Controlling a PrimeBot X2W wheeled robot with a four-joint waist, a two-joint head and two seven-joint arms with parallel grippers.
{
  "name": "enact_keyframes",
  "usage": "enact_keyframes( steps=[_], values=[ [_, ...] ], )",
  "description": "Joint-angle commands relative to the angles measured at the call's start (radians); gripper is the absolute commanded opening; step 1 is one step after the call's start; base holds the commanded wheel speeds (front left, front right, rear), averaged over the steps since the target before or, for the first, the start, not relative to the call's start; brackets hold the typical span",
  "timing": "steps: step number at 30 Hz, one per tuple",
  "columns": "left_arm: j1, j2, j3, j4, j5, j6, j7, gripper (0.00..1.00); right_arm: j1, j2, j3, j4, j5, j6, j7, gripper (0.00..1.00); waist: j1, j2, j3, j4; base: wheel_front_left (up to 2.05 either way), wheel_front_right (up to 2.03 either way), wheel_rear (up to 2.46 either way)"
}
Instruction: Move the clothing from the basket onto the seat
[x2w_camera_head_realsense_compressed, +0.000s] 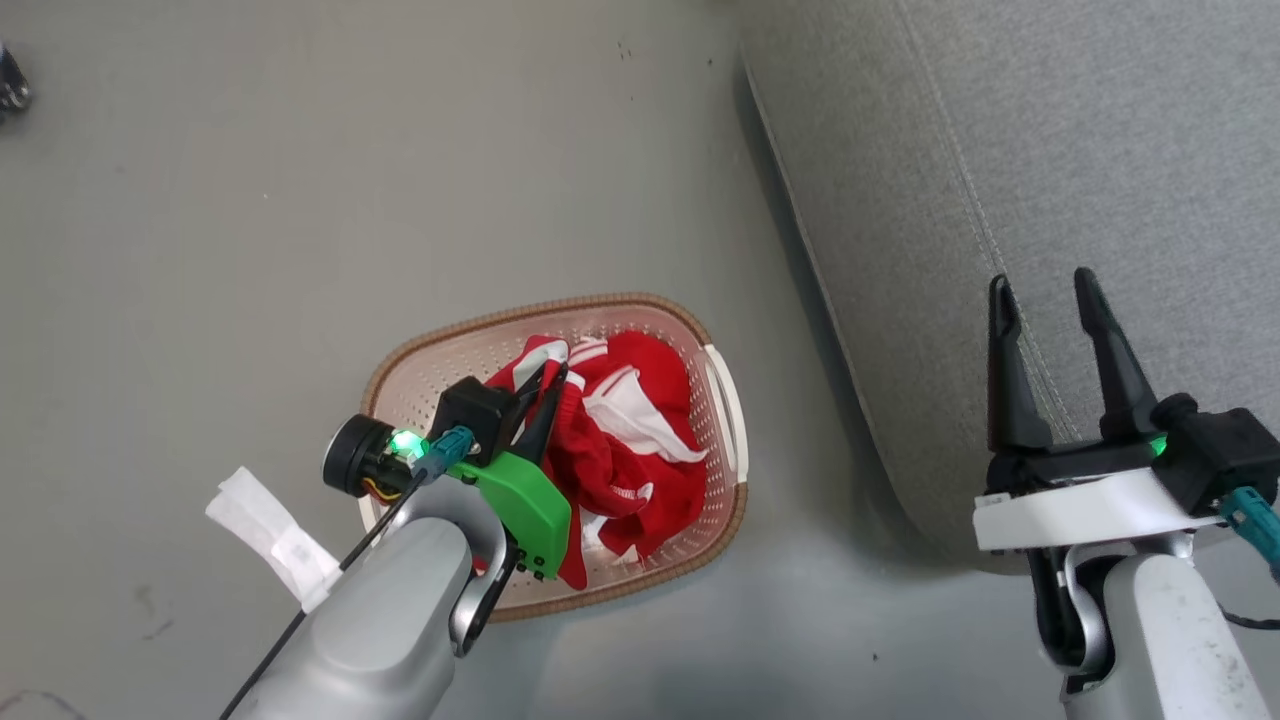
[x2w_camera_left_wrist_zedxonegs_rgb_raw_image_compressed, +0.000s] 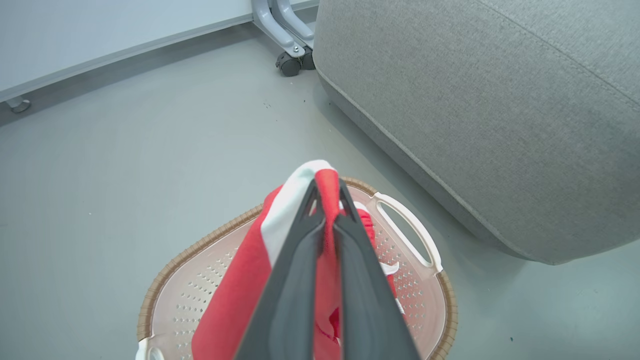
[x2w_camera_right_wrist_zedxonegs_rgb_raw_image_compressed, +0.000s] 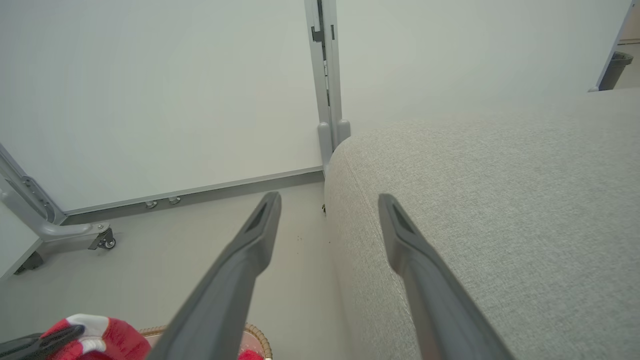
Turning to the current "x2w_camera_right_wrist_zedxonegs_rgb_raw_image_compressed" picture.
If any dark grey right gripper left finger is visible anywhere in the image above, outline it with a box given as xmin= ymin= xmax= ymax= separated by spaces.
xmin=146 ymin=191 xmax=282 ymax=360

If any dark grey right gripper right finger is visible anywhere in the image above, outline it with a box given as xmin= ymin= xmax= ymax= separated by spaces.
xmin=377 ymin=193 xmax=516 ymax=360

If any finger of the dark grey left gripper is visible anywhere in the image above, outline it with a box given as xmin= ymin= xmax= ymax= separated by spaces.
xmin=0 ymin=324 xmax=86 ymax=360

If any red and white garment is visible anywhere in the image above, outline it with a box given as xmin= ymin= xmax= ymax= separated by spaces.
xmin=40 ymin=313 xmax=264 ymax=360

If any cream laundry basket brown rim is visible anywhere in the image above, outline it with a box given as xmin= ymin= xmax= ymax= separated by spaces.
xmin=139 ymin=323 xmax=274 ymax=360

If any long grey partition foot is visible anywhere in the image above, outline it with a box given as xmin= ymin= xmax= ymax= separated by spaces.
xmin=0 ymin=187 xmax=115 ymax=251

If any white side partition panel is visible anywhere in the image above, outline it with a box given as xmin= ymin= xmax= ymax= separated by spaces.
xmin=0 ymin=200 xmax=43 ymax=281

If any black caster wheel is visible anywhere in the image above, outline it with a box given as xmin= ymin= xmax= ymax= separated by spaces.
xmin=89 ymin=230 xmax=117 ymax=251

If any grey fabric sofa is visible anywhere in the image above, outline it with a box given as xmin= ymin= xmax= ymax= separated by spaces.
xmin=324 ymin=87 xmax=640 ymax=360

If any wide white partition panel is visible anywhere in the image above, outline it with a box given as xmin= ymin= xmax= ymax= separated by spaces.
xmin=0 ymin=0 xmax=328 ymax=226

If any white partition panel behind sofa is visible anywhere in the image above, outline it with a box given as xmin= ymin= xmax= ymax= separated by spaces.
xmin=330 ymin=0 xmax=636 ymax=137

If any dark grey waste bin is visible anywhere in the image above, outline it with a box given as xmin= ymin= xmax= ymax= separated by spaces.
xmin=598 ymin=51 xmax=634 ymax=91

